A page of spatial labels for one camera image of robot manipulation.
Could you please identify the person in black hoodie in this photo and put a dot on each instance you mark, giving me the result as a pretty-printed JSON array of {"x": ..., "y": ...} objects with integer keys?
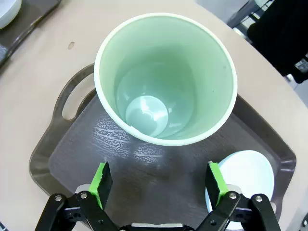
[{"x": 279, "y": 36}]

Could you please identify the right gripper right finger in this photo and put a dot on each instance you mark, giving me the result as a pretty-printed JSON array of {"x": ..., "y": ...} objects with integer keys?
[{"x": 214, "y": 183}]

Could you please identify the white bowl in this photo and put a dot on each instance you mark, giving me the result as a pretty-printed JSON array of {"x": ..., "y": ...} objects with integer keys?
[{"x": 8, "y": 12}]

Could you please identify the light blue bowl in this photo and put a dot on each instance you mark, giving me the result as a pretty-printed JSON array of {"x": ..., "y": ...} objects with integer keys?
[{"x": 247, "y": 173}]

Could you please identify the pale green tall cup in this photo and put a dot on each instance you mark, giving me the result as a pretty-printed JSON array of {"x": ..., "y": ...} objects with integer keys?
[{"x": 168, "y": 72}]

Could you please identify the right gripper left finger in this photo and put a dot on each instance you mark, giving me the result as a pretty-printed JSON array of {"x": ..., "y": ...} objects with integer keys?
[{"x": 103, "y": 183}]

